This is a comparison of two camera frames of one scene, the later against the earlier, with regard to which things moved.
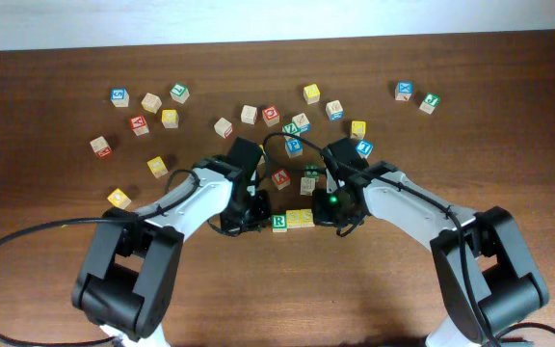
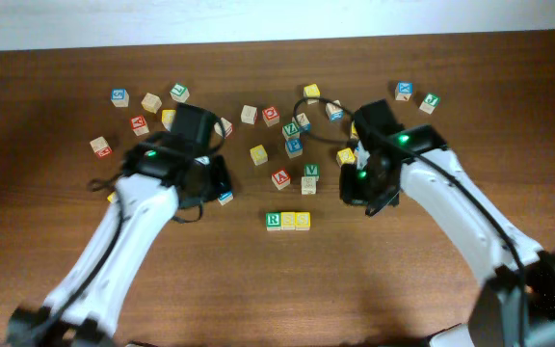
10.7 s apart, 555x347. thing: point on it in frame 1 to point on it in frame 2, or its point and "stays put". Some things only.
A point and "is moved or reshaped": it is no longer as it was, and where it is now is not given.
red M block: (101, 146) stays put
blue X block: (404, 91) stays put
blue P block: (294, 146) stays put
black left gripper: (231, 226) to (220, 178)
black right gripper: (322, 214) to (353, 190)
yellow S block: (306, 218) is moved or reshaped
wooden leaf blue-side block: (302, 121) stays put
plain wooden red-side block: (224, 127) stays put
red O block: (271, 116) stays put
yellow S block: (293, 218) is moved or reshaped
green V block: (312, 173) stays put
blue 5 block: (119, 97) stays put
